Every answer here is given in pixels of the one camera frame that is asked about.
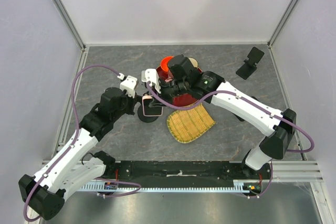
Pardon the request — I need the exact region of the black folding phone stand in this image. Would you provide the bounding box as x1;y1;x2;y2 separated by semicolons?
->
236;47;265;80

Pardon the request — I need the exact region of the grey slotted cable duct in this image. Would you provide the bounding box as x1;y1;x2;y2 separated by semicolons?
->
78;180;261;194

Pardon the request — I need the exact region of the orange bowl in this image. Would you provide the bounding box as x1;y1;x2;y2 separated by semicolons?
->
160;56;174;73

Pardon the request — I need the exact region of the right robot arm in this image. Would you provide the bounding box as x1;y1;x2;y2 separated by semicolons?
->
142;55;296;179

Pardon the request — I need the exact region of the aluminium frame rail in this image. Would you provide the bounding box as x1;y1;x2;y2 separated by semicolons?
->
272;161;323;183

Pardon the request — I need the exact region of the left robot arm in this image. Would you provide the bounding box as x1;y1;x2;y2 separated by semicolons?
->
18;87;137;222

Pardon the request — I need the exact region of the cream cup with dark rim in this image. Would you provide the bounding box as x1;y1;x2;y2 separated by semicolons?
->
189;58;198;68

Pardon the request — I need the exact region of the woven bamboo mat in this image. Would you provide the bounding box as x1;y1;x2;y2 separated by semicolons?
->
166;104;215;144

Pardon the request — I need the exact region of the pink-cased smartphone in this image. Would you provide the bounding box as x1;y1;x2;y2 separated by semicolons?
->
142;95;163;117

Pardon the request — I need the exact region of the round red tray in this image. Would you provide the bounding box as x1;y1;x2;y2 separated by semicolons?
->
156;67;197;107

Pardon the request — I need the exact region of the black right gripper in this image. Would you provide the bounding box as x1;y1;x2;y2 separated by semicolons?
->
149;78;189;108

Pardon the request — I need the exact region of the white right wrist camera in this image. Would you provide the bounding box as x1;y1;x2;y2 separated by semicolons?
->
141;69;161;94

